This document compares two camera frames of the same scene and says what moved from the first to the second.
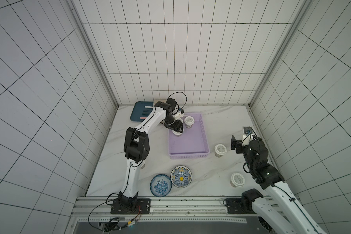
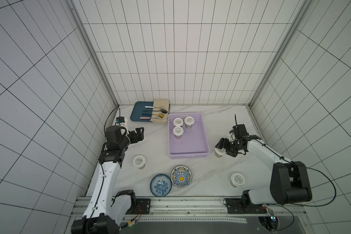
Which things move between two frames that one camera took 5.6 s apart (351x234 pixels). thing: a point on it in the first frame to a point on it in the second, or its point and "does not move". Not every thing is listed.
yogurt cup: [220, 150] does not move
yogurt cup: [189, 121] does not move
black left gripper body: [172, 124] to [132, 137]
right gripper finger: [237, 145] to [220, 144]
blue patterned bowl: [161, 185] does not move
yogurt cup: [177, 134] does not move
